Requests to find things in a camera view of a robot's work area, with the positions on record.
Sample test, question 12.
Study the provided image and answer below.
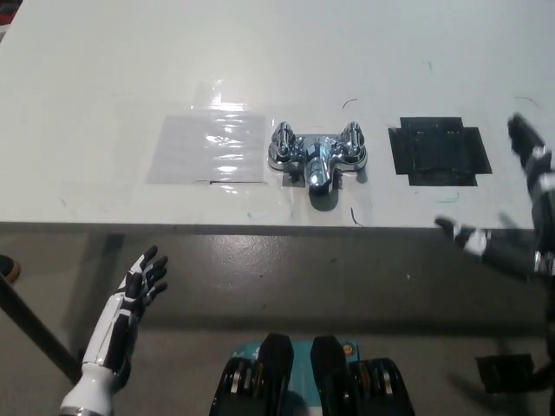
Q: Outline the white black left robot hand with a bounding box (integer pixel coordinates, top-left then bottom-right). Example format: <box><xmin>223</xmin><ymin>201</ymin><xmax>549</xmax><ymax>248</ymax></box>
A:
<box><xmin>59</xmin><ymin>244</ymin><xmax>169</xmax><ymax>416</ymax></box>

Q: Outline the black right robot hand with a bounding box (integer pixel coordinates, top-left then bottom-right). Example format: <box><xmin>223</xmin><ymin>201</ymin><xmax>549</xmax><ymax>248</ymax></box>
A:
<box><xmin>434</xmin><ymin>113</ymin><xmax>555</xmax><ymax>277</ymax></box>

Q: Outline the chrome two-handle faucet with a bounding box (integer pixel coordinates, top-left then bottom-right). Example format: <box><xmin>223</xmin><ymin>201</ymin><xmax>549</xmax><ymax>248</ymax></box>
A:
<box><xmin>267</xmin><ymin>120</ymin><xmax>369</xmax><ymax>197</ymax></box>

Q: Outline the grey faucet mounting plate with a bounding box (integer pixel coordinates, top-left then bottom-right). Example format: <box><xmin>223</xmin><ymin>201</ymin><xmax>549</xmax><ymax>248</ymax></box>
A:
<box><xmin>281</xmin><ymin>168</ymin><xmax>343</xmax><ymax>188</ymax></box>

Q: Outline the black diagonal table brace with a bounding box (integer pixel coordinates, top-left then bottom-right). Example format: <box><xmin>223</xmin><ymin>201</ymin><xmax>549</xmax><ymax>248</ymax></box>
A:
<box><xmin>0</xmin><ymin>273</ymin><xmax>82</xmax><ymax>385</ymax></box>

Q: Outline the black tape patch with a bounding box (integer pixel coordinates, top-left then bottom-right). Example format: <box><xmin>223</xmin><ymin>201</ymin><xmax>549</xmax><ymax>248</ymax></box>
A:
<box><xmin>387</xmin><ymin>115</ymin><xmax>493</xmax><ymax>187</ymax></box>

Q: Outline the black shoe tan sole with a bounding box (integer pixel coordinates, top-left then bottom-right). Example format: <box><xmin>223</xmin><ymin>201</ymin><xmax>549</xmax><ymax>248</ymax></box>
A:
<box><xmin>0</xmin><ymin>254</ymin><xmax>22</xmax><ymax>286</ymax></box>

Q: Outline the clear laminated paper sheet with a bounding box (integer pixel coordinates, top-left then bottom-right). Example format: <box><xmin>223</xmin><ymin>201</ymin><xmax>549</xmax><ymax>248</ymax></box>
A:
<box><xmin>145</xmin><ymin>113</ymin><xmax>268</xmax><ymax>185</ymax></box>

